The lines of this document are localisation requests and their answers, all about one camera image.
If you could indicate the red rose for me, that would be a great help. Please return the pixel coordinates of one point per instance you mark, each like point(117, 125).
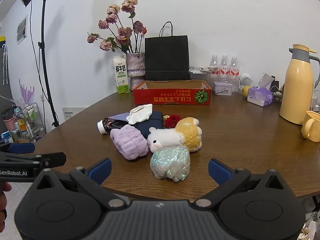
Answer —
point(172, 120)

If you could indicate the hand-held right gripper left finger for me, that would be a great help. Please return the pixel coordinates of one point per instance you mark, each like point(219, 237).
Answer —
point(102, 170)

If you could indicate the purple cloth pouch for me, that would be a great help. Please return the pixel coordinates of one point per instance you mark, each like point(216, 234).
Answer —
point(120, 117)

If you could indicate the white pink paper box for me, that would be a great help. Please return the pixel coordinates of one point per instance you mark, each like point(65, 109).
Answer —
point(202, 68)

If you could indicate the yellow apple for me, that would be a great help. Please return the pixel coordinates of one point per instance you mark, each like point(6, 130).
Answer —
point(246, 91)

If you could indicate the purple tissue pack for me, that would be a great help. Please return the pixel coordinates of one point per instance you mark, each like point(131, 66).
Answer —
point(260, 97)

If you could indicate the white yellow alpaca plush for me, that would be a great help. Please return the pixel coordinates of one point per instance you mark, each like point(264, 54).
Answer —
point(185, 135)

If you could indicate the purple mottled vase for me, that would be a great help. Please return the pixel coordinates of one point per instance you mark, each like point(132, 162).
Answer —
point(135, 65)

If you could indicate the purple fluffy headband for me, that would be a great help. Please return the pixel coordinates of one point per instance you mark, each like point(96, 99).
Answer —
point(128, 142)

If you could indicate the yellow mug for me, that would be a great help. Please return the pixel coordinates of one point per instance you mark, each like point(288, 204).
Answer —
point(313, 127)

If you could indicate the dried pink rose bouquet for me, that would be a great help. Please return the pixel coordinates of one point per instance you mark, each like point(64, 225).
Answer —
point(123, 33)

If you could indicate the purple flower wall sticker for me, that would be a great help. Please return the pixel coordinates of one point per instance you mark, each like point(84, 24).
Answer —
point(26, 92)

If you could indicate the iridescent plastic bag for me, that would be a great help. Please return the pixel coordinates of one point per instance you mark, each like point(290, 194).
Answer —
point(170, 162)

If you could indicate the wall poster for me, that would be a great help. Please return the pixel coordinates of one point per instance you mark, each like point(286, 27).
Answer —
point(22, 31)

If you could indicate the navy blue pouch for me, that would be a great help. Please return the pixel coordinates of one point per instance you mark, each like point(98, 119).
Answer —
point(152, 121)

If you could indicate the yellow thermos jug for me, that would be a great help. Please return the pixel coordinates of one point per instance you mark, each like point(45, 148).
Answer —
point(296, 87)

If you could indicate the bottle with white cap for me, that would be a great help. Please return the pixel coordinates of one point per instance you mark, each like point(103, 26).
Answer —
point(102, 127)

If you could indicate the crumpled white tissue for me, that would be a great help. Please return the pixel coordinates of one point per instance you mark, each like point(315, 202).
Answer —
point(140, 113)

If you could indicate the person's left hand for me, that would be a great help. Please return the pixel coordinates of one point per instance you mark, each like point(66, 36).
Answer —
point(5, 187)

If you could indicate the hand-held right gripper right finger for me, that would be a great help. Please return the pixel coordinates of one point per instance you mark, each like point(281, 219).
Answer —
point(220, 171)

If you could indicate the black paper bag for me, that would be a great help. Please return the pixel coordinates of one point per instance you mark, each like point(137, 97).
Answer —
point(166, 57)

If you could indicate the white green milk carton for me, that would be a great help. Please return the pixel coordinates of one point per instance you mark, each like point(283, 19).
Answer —
point(121, 77)

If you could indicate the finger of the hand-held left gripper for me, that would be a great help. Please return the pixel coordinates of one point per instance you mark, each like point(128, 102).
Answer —
point(50, 158)
point(21, 148)

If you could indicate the pale printed tin box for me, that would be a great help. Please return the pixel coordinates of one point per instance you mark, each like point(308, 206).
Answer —
point(222, 88)

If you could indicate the red cardboard box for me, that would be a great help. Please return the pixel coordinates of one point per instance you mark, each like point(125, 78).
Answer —
point(170, 98)

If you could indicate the clear food container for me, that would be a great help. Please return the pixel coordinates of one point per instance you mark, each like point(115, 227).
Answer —
point(200, 76)

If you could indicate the metal storage cart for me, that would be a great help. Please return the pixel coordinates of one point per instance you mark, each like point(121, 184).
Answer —
point(32, 120)

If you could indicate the small white desk fan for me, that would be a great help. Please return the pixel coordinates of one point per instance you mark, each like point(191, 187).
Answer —
point(245, 78)

